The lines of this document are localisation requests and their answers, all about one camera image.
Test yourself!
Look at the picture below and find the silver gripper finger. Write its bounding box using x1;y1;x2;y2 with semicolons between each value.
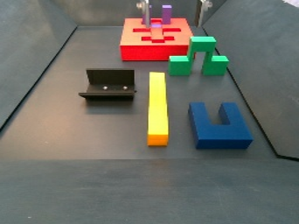
197;0;213;27
136;0;151;27

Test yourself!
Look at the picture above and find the blue U-shaped block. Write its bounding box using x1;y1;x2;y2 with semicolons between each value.
189;102;254;149

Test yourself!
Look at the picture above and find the purple U-shaped block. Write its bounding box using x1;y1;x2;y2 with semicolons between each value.
142;4;174;29

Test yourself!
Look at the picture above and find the red slotted base block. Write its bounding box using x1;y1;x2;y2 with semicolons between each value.
119;17;193;61

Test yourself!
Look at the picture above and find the green arch-shaped block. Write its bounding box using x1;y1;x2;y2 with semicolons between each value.
169;37;230;76

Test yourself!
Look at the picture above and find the yellow long bar block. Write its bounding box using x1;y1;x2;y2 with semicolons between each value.
147;72;170;146

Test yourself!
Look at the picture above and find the black angle bracket fixture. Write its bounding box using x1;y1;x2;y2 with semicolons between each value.
79;68;136;101

